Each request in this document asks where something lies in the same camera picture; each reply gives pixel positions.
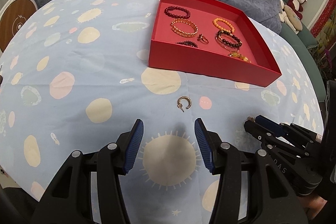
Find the amber charm pendant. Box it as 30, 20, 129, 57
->
228, 51, 252, 63

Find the red jewelry tray box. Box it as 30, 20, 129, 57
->
148, 0, 281, 87

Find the teal green sofa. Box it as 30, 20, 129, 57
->
278, 23, 326, 102

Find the person's right hand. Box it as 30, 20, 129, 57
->
298, 194, 335, 223

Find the dark red bead bracelet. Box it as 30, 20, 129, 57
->
164, 6, 191, 19

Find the beige grey plush toy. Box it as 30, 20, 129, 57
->
278, 0, 303, 35

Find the gold chain bangle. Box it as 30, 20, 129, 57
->
170, 18, 198, 38

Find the black small bead necklace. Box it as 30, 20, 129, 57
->
175, 40, 200, 48

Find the thin rose gold bangle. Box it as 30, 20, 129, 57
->
215, 36, 239, 52

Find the dark stone ring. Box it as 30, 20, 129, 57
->
197, 33, 210, 45

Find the black bead bracelet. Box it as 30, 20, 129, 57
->
216, 29, 242, 48

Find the round wooden side table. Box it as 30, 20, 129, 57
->
0, 0, 38, 54

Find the orange bead bracelet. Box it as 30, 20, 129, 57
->
212, 17, 235, 33

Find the gold hoop earring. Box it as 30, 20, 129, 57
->
177, 95, 192, 113

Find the light blue patterned tablecloth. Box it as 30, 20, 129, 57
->
1, 0, 323, 223

